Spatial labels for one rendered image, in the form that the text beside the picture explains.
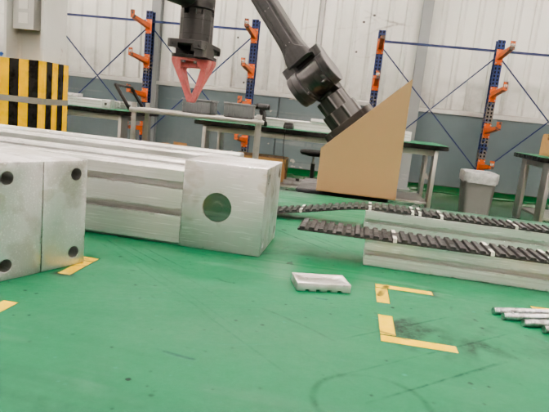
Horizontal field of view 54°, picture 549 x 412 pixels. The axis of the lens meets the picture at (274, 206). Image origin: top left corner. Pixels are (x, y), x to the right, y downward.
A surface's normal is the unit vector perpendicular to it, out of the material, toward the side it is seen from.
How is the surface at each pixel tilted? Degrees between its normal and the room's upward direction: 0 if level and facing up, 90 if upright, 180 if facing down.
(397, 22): 90
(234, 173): 90
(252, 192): 90
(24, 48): 90
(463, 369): 0
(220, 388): 0
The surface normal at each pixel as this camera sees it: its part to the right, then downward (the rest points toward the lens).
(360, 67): -0.15, 0.15
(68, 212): 0.86, 0.18
